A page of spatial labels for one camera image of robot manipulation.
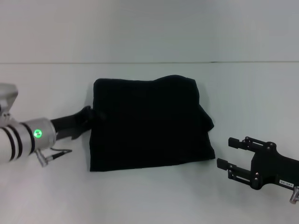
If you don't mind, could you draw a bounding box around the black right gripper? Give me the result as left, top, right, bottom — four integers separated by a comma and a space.
216, 136, 299, 191

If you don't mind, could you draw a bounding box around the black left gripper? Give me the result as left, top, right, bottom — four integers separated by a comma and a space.
50, 106, 94, 140

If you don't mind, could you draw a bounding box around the black shirt with FREE print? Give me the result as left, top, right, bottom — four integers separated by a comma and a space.
89, 74, 215, 172

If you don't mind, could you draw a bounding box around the left arm cable with plug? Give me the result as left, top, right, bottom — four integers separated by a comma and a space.
35, 147, 72, 168

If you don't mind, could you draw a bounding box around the arm cable with plug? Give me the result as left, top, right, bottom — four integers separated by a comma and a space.
289, 186, 299, 204
35, 147, 72, 168

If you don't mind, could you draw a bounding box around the right arm cable with plug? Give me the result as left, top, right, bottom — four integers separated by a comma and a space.
289, 186, 299, 204

